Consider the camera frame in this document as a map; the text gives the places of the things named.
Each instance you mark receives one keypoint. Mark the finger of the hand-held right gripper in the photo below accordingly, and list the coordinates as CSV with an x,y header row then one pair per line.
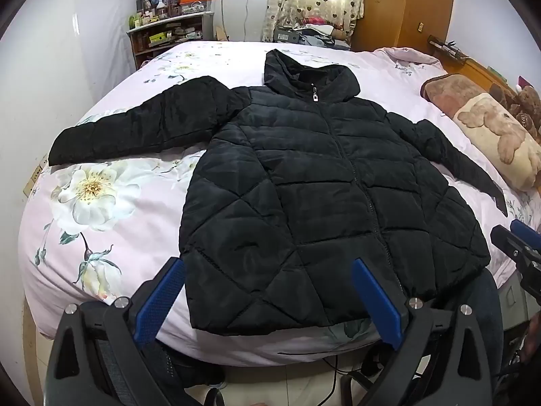
x,y
505,241
526,232

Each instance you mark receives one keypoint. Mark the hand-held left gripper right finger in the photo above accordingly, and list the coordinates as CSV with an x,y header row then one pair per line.
x,y
378,304

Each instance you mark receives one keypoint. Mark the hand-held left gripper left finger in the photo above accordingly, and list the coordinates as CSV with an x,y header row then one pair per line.
x,y
158,304

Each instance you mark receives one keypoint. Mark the black hooded puffer jacket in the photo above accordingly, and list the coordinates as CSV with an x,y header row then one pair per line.
x,y
296,177

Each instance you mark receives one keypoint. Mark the pile of mixed clothes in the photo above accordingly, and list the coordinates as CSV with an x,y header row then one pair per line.
x,y
312,34

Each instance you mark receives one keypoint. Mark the bed with pink floral sheet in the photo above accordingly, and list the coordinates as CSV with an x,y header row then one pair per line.
x,y
126,241

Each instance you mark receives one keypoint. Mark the person's left leg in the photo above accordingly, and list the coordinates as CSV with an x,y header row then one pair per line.
x,y
194,372

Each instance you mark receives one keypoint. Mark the folded bear print blanket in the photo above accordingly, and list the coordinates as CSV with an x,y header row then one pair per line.
x,y
486,127

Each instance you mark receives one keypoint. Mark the brown teddy bear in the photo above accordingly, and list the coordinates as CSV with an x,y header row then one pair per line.
x,y
526,105

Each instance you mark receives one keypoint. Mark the wooden headboard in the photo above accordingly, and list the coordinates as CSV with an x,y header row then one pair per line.
x,y
482,72

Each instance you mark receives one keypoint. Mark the wooden wardrobe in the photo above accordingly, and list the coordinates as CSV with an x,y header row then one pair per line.
x,y
401,4

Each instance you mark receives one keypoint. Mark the cluttered wooden shelf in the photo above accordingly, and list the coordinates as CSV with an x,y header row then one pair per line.
x,y
169,34

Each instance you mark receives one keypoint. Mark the wall power socket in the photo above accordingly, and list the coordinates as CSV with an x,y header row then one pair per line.
x,y
36,175

